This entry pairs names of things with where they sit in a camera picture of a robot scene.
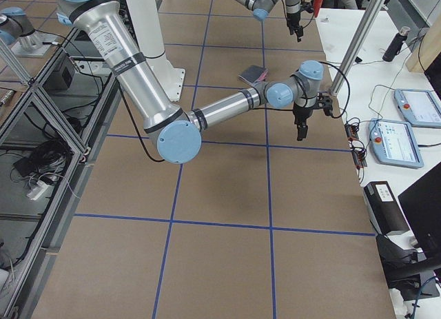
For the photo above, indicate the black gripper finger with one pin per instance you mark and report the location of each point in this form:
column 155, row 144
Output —
column 299, row 33
column 302, row 130
column 291, row 30

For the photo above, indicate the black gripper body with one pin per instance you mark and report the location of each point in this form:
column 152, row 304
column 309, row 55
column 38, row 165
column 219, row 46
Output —
column 302, row 112
column 292, row 18

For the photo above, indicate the pink and grey towel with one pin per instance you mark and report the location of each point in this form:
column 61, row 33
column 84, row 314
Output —
column 253, row 74

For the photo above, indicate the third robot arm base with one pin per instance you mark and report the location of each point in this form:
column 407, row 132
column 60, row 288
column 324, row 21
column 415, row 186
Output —
column 18, row 32

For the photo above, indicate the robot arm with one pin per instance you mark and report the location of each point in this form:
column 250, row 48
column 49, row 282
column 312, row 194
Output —
column 176, row 134
column 293, row 8

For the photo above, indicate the near teach pendant tablet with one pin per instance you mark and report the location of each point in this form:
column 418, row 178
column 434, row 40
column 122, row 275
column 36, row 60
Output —
column 393, row 143

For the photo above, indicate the teach pendant tablet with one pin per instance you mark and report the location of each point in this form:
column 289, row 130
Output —
column 418, row 107
column 393, row 143

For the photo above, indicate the black water bottle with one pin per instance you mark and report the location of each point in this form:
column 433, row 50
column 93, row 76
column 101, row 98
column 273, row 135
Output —
column 395, row 46

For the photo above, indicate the far teach pendant tablet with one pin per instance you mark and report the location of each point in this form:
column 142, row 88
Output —
column 418, row 107

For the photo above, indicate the black box with label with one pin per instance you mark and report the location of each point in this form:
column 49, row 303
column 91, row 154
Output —
column 383, row 208

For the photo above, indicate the black monitor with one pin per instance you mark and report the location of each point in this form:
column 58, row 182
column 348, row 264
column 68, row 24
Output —
column 420, row 203

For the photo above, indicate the black monitor stand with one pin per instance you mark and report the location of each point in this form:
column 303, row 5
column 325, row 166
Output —
column 407, row 270

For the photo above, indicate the white power strip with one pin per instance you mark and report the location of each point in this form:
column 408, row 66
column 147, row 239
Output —
column 38, row 190

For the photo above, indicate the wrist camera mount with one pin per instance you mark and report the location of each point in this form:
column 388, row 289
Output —
column 325, row 103
column 306, row 6

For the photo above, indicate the circuit board with wires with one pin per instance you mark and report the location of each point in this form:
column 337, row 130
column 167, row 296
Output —
column 357, row 147

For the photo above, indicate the aluminium frame post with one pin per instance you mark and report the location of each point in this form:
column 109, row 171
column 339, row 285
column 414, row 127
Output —
column 358, row 39

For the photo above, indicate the black box under frame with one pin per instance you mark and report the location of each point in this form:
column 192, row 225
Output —
column 62, row 75

